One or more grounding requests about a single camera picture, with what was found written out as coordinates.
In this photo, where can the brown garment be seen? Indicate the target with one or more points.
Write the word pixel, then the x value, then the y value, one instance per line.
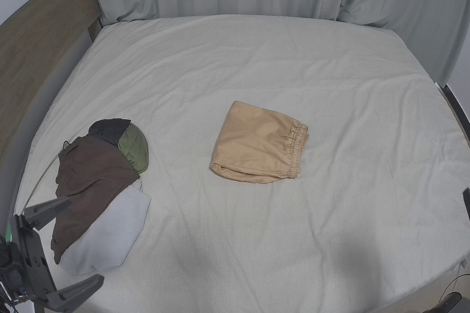
pixel 91 179

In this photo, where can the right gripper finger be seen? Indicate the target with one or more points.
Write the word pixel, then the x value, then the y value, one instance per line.
pixel 467 203

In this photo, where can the green garment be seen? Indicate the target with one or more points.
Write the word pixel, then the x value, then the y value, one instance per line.
pixel 136 150

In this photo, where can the beige shorts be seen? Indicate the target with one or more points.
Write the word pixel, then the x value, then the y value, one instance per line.
pixel 257 146

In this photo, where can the bed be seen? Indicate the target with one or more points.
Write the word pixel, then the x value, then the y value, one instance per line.
pixel 257 65

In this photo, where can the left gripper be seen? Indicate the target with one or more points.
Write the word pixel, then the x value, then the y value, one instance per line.
pixel 29 264

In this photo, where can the white garment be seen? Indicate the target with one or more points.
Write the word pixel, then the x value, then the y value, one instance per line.
pixel 110 234

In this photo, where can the black garment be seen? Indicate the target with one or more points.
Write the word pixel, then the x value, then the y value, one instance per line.
pixel 108 130

